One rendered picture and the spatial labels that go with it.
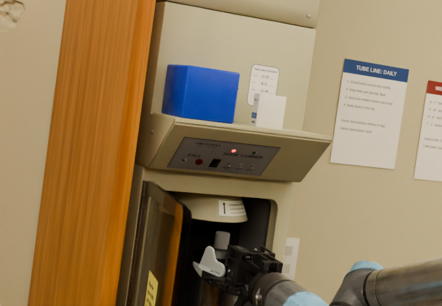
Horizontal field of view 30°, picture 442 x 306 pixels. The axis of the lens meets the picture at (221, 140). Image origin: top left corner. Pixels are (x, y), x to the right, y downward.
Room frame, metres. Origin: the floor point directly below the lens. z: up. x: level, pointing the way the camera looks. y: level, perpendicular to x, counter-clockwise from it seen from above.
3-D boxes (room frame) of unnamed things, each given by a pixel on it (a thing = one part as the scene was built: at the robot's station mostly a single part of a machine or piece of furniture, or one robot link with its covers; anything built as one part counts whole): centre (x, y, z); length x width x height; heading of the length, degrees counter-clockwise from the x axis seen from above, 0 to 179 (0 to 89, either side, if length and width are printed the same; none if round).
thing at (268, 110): (1.52, -0.08, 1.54); 0.05 x 0.05 x 0.06; 9
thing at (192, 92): (1.46, 0.05, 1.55); 0.10 x 0.10 x 0.09; 26
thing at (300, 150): (1.50, -0.04, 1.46); 0.32 x 0.12 x 0.10; 116
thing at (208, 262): (1.51, -0.01, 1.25); 0.09 x 0.03 x 0.06; 50
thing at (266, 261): (1.44, -0.09, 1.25); 0.12 x 0.08 x 0.09; 26
